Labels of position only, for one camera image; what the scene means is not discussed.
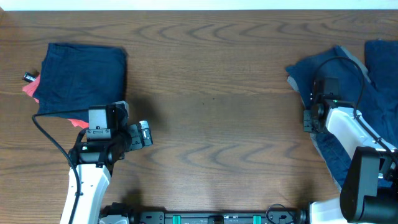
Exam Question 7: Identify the blue denim shorts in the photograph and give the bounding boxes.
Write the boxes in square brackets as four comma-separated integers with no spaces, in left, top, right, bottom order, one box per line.
[285,39,398,191]

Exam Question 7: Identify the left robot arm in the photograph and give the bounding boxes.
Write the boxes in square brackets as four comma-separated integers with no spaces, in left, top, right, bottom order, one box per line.
[60,101,153,223]

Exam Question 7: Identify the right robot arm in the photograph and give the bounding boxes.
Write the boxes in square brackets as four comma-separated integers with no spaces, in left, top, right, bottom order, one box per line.
[303,78,397,223]

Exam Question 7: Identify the grey shorts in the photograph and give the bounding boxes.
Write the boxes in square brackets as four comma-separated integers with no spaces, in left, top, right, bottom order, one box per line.
[285,45,370,190]

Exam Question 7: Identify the folded navy shorts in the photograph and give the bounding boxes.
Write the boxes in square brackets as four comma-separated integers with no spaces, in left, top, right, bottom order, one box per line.
[33,43,127,122]

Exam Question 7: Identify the folded coral red garment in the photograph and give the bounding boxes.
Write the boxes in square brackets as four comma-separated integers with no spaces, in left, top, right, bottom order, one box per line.
[22,75,89,129]

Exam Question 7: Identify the small black clothing tag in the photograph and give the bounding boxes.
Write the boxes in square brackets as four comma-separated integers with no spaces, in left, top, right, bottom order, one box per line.
[22,72,37,83]

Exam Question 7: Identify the left black cable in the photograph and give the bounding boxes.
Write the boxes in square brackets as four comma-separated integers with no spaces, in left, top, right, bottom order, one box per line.
[31,108,91,224]

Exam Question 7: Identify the black cable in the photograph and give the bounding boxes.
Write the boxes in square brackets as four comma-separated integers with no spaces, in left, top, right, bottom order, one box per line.
[31,108,91,224]
[312,56,398,162]

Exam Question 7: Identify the right black cable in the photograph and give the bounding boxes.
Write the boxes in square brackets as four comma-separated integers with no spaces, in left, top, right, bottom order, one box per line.
[312,56,398,162]

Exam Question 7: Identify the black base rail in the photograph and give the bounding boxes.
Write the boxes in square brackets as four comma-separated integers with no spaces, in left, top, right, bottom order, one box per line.
[98,203,310,224]

